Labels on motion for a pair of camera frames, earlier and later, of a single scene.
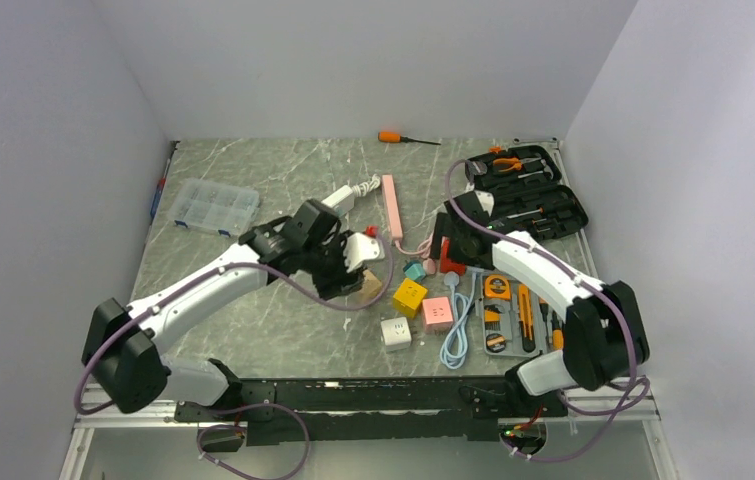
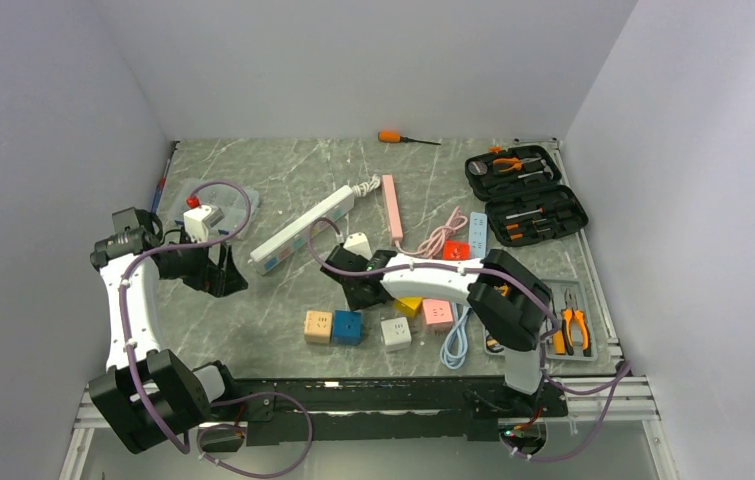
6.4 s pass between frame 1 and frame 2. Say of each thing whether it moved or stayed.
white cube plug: stayed
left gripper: moved
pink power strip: stayed
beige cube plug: moved
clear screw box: stayed
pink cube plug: stayed
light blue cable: stayed
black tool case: stayed
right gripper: moved
